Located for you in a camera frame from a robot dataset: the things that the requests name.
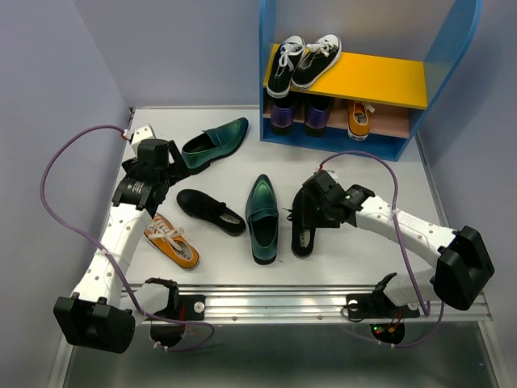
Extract blue shoe shelf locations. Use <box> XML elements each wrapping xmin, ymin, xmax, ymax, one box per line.
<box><xmin>260</xmin><ymin>1</ymin><xmax>482</xmax><ymax>161</ymax></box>

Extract black slip-on sneaker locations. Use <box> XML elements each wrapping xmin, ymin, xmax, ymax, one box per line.
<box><xmin>176</xmin><ymin>189</ymin><xmax>246</xmax><ymax>236</ymax></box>

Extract green loafer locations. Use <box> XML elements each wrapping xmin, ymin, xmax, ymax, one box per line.
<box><xmin>246</xmin><ymin>174</ymin><xmax>279</xmax><ymax>265</ymax></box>
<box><xmin>181</xmin><ymin>117</ymin><xmax>249</xmax><ymax>175</ymax></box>

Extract black white sneaker right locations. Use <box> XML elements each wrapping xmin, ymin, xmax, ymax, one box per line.
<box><xmin>292</xmin><ymin>34</ymin><xmax>342</xmax><ymax>90</ymax></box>

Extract orange sneaker white laces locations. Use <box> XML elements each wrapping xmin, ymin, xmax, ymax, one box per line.
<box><xmin>347</xmin><ymin>99</ymin><xmax>375</xmax><ymax>141</ymax></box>

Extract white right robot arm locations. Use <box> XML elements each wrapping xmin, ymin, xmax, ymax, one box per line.
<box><xmin>298</xmin><ymin>170</ymin><xmax>494</xmax><ymax>319</ymax></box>

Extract purple boot right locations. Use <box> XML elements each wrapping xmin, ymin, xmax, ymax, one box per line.
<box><xmin>304</xmin><ymin>95</ymin><xmax>334</xmax><ymax>137</ymax></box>

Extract black white sneaker left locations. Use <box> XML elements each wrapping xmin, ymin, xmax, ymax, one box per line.
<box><xmin>267</xmin><ymin>35</ymin><xmax>305</xmax><ymax>99</ymax></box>

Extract purple boot left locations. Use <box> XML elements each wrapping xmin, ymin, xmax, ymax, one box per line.
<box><xmin>270</xmin><ymin>97</ymin><xmax>298</xmax><ymax>136</ymax></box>

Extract black white sneaker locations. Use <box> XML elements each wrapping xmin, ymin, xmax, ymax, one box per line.
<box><xmin>292</xmin><ymin>34</ymin><xmax>342</xmax><ymax>90</ymax></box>
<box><xmin>267</xmin><ymin>35</ymin><xmax>305</xmax><ymax>99</ymax></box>

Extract black lace-up sneaker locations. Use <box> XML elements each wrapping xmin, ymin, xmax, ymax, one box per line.
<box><xmin>287</xmin><ymin>188</ymin><xmax>316</xmax><ymax>259</ymax></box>

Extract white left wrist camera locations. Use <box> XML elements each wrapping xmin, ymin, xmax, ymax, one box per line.
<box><xmin>130</xmin><ymin>124</ymin><xmax>156</xmax><ymax>152</ymax></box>

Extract purple boot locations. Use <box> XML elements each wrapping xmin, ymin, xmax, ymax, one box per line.
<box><xmin>270</xmin><ymin>97</ymin><xmax>298</xmax><ymax>136</ymax></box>
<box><xmin>304</xmin><ymin>95</ymin><xmax>334</xmax><ymax>137</ymax></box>

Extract green loafer centre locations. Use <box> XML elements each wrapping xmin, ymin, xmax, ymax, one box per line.
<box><xmin>246</xmin><ymin>174</ymin><xmax>279</xmax><ymax>265</ymax></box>

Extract aluminium mounting rail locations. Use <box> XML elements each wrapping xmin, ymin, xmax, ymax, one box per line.
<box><xmin>64</xmin><ymin>285</ymin><xmax>494</xmax><ymax>324</ymax></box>

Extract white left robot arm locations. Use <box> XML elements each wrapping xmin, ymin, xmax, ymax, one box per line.
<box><xmin>53</xmin><ymin>138</ymin><xmax>189</xmax><ymax>354</ymax></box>

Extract green loafer back left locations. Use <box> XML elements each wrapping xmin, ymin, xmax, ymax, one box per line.
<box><xmin>181</xmin><ymin>117</ymin><xmax>249</xmax><ymax>175</ymax></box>

